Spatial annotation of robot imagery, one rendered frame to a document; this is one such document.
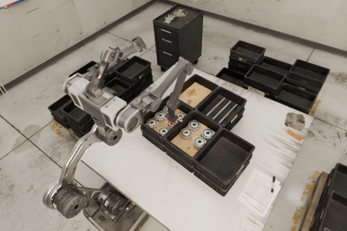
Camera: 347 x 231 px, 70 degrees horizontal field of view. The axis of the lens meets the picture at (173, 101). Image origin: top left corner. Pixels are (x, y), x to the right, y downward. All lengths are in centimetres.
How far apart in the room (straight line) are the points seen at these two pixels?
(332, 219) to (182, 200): 126
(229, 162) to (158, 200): 61
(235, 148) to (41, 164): 227
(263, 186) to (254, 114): 73
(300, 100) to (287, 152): 111
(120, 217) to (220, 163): 106
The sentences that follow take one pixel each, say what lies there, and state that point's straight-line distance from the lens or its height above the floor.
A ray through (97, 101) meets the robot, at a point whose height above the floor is 153.
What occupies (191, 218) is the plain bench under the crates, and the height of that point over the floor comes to 70.
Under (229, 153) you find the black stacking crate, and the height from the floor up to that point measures 83.
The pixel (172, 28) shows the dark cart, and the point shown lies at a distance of 342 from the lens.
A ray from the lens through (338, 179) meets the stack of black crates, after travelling 296.
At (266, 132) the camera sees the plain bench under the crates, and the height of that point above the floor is 70.
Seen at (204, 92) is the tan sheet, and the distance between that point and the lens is 250.
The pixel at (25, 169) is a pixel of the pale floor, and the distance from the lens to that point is 345.
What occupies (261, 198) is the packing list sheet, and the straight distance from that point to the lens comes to 209.
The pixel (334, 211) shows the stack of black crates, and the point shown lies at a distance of 264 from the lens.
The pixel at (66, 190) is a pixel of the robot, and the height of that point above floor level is 97.
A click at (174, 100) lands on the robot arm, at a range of 191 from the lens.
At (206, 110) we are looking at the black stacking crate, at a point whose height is 83.
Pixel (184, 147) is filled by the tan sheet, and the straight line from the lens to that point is 208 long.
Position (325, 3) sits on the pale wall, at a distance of 477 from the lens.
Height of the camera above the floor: 256
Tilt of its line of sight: 46 degrees down
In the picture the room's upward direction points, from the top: 3 degrees counter-clockwise
